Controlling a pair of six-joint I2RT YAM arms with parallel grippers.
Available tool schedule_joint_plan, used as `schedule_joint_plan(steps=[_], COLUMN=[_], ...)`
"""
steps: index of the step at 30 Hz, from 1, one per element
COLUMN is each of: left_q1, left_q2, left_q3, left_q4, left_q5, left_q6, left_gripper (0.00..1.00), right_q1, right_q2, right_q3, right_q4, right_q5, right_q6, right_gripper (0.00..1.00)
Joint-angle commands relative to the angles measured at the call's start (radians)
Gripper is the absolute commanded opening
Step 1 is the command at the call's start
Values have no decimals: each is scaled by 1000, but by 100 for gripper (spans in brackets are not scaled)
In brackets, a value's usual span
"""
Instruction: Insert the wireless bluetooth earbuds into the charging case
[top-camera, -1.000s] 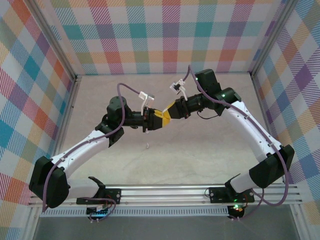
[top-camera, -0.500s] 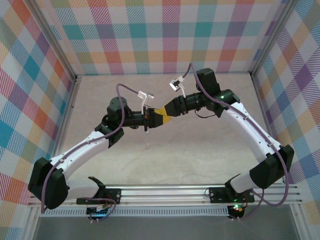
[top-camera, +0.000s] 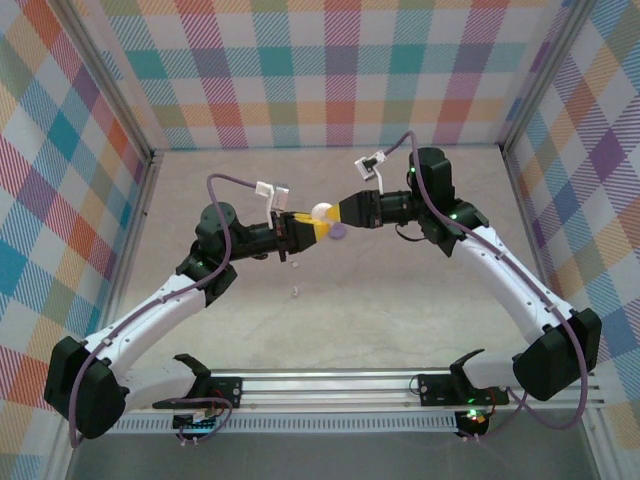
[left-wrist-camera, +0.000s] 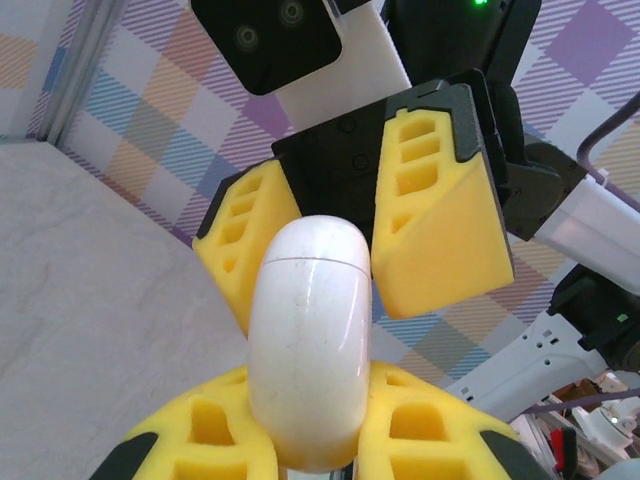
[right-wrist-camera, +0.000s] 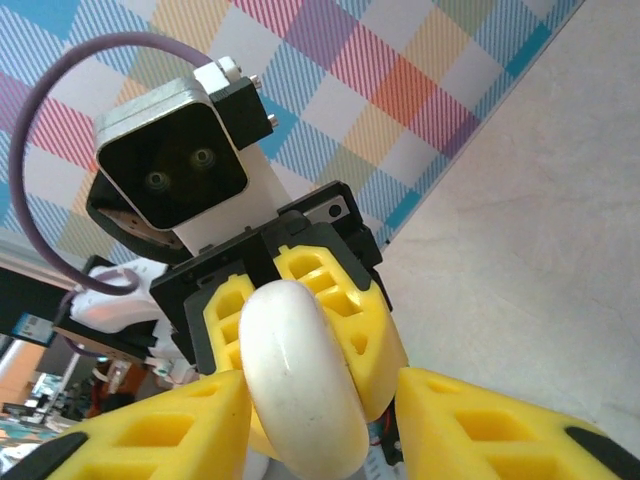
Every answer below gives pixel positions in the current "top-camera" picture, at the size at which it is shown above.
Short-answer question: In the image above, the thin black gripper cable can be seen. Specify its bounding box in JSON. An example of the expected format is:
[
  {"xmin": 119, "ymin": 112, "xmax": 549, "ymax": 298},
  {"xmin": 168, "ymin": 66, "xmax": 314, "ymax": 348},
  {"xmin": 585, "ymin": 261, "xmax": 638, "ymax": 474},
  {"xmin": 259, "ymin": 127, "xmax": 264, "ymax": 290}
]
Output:
[{"xmin": 393, "ymin": 223, "xmax": 432, "ymax": 243}]

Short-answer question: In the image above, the slotted grey cable duct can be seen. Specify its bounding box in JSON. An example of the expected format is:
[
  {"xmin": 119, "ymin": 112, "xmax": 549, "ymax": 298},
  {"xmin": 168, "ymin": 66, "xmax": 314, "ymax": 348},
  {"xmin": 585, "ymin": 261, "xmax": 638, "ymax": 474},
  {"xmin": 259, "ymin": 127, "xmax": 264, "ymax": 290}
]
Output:
[{"xmin": 119, "ymin": 417, "xmax": 461, "ymax": 435}]

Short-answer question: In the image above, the aluminium frame post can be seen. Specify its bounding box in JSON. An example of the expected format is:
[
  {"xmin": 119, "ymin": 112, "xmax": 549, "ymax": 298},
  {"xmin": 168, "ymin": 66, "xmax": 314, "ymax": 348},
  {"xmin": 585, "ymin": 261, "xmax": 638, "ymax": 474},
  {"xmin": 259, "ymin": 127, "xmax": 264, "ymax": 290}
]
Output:
[
  {"xmin": 499, "ymin": 0, "xmax": 601, "ymax": 156},
  {"xmin": 579, "ymin": 407, "xmax": 609, "ymax": 480},
  {"xmin": 48, "ymin": 439, "xmax": 81, "ymax": 480},
  {"xmin": 52, "ymin": 0, "xmax": 164, "ymax": 164}
]

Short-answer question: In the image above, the wide aluminium base rail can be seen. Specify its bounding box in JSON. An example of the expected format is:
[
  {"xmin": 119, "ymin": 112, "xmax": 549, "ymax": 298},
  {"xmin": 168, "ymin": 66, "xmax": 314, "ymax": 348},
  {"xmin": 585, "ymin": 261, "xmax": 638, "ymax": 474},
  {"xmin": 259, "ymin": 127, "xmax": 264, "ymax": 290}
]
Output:
[{"xmin": 54, "ymin": 368, "xmax": 609, "ymax": 415}]

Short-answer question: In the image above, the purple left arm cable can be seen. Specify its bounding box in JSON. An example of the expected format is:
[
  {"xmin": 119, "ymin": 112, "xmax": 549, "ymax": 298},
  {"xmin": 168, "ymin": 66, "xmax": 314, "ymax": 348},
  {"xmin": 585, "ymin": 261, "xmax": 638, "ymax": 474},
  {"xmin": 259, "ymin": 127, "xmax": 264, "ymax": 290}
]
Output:
[{"xmin": 69, "ymin": 173, "xmax": 261, "ymax": 449}]

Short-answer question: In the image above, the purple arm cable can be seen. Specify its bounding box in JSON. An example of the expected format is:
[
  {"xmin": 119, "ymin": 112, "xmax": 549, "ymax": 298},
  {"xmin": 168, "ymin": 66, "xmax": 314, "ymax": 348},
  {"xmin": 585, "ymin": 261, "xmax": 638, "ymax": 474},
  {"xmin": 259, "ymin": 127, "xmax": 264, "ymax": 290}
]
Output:
[
  {"xmin": 382, "ymin": 130, "xmax": 590, "ymax": 441},
  {"xmin": 69, "ymin": 173, "xmax": 261, "ymax": 449}
]

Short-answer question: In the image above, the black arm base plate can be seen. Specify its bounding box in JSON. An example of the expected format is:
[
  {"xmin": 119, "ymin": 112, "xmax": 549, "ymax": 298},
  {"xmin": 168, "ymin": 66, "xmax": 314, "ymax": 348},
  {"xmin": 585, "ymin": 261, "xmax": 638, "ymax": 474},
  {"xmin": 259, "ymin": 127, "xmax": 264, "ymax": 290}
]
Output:
[
  {"xmin": 152, "ymin": 377, "xmax": 245, "ymax": 410},
  {"xmin": 417, "ymin": 372, "xmax": 511, "ymax": 407}
]

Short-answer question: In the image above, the aluminium floor side rail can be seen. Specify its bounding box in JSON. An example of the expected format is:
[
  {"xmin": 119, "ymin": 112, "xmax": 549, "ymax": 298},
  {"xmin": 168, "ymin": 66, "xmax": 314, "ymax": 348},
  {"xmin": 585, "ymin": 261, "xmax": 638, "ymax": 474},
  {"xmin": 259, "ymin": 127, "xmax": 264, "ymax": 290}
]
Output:
[
  {"xmin": 499, "ymin": 144, "xmax": 581, "ymax": 374},
  {"xmin": 87, "ymin": 149, "xmax": 164, "ymax": 376}
]

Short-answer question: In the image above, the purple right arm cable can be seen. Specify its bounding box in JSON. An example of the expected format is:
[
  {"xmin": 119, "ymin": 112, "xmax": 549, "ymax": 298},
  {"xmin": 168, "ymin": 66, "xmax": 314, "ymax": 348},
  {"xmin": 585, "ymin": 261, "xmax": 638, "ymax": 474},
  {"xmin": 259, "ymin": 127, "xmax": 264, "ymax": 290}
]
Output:
[{"xmin": 382, "ymin": 130, "xmax": 590, "ymax": 441}]

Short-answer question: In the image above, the black controller board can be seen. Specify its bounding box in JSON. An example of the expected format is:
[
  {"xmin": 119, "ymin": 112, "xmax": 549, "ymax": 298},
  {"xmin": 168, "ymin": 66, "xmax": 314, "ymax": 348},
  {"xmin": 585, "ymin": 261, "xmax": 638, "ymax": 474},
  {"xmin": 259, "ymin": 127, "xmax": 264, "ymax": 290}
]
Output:
[
  {"xmin": 457, "ymin": 407, "xmax": 492, "ymax": 437},
  {"xmin": 172, "ymin": 410, "xmax": 224, "ymax": 432}
]

